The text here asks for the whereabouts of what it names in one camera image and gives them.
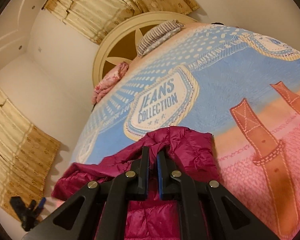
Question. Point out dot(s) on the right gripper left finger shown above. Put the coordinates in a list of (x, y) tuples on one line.
[(97, 210)]

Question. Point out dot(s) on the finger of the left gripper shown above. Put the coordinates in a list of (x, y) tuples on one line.
[(41, 204)]

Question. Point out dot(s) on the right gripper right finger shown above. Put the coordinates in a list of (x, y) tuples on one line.
[(207, 210)]

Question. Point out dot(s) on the magenta puffer jacket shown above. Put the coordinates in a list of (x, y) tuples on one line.
[(153, 218)]

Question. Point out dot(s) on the beige curtain side window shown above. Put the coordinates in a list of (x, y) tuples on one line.
[(26, 156)]

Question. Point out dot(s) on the blue pink printed bedspread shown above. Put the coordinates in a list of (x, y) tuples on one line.
[(240, 86)]

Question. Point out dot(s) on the pink floral folded blanket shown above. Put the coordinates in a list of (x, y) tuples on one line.
[(109, 81)]

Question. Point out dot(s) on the cream wooden headboard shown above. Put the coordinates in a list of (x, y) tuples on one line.
[(122, 42)]

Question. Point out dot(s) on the striped grey pillow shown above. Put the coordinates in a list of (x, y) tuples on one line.
[(157, 35)]

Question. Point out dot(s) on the beige curtain behind headboard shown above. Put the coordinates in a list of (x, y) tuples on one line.
[(94, 19)]

